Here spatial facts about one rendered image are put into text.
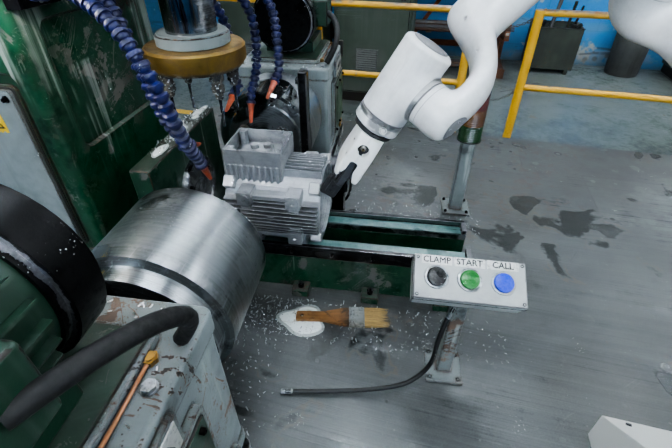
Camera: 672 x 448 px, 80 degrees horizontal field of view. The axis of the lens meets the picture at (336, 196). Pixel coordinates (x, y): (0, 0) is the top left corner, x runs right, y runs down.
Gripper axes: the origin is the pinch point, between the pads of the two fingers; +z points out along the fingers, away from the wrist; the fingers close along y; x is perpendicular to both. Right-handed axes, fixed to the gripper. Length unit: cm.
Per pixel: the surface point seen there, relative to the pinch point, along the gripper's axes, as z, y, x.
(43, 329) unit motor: -10, -50, 21
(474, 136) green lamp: -13.2, 33.2, -30.1
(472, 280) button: -10.8, -20.3, -22.1
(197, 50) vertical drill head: -10.4, 0.5, 32.2
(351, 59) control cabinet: 72, 316, -9
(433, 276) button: -7.9, -20.3, -17.1
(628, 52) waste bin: -64, 432, -275
